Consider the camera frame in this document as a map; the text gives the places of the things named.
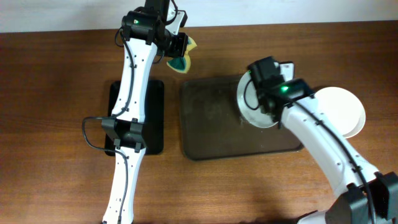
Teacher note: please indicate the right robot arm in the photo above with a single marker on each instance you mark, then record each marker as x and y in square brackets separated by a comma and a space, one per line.
[363, 194]

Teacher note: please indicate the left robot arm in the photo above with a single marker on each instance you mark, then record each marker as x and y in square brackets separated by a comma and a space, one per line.
[146, 32]

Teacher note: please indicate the black small tray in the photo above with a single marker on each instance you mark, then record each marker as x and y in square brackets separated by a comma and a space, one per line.
[154, 112]

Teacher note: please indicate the white plate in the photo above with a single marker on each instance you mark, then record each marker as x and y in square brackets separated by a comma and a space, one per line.
[344, 110]
[248, 104]

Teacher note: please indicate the brown large tray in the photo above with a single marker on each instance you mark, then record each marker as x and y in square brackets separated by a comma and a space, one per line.
[212, 126]

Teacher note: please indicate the green yellow sponge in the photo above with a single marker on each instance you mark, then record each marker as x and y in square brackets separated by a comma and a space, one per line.
[183, 64]

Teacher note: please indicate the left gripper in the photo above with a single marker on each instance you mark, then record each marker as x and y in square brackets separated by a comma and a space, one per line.
[182, 40]

